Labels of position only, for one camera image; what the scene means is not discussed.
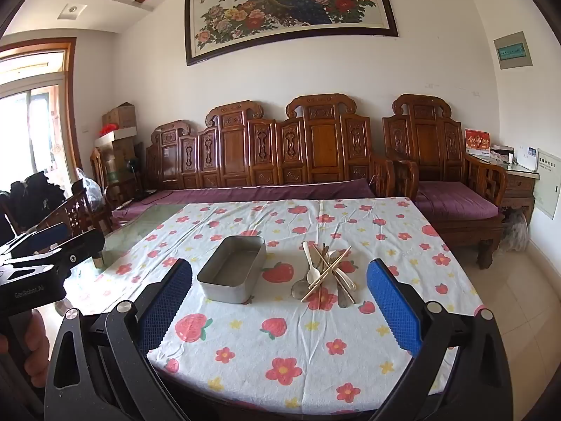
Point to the carved wooden dining chair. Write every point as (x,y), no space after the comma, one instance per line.
(74,210)

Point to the black clothing pile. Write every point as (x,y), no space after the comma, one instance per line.
(30,197)

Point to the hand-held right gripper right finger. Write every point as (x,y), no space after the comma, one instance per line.
(392,311)

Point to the flat white box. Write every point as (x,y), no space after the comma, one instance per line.
(116,138)

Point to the white wall panel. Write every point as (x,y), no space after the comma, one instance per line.
(550,184)

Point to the carved wooden armchair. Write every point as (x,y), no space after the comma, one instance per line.
(427,144)

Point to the white tabletop device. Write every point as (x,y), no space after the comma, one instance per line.
(525,158)

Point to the clear plastic bag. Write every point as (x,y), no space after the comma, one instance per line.
(93,190)

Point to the metal fork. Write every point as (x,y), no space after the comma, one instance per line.
(344,300)

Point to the wooden framed balcony door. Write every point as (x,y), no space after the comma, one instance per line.
(30,118)

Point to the red decoration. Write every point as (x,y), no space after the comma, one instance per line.
(109,128)

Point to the person's left hand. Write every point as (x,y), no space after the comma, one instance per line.
(37,346)

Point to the rectangular metal tray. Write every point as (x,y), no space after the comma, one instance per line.
(228,272)

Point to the cream plastic fork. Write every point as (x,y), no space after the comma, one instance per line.
(348,284)

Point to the large cream plastic spoon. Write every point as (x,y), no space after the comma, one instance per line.
(314,275)

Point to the grey wall electrical box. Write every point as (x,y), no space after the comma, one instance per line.
(512,50)

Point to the wooden side table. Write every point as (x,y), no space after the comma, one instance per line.
(519,188)

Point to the metal spoon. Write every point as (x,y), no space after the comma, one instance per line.
(300,290)

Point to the purple armchair cushion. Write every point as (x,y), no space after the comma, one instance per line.
(451,201)

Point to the plastic bag under side table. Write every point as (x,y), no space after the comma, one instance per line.
(517,230)

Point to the red desk calendar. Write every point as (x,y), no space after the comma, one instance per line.
(477,141)

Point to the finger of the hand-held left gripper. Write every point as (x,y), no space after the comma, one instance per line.
(79,250)
(48,237)

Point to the long purple sofa cushion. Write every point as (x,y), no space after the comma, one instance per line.
(245,195)

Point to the large cardboard box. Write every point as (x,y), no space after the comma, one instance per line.
(120,160)

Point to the carved wooden sofa bench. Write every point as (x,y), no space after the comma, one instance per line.
(320,140)

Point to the brown cardboard box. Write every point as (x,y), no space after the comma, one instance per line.
(119,116)

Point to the slim metal utensil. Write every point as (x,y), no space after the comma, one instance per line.
(325,250)

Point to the framed peacock painting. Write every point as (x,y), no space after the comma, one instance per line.
(285,8)

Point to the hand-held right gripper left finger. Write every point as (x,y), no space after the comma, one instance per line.
(166,305)

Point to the floral strawberry tablecloth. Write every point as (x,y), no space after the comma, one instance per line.
(285,337)

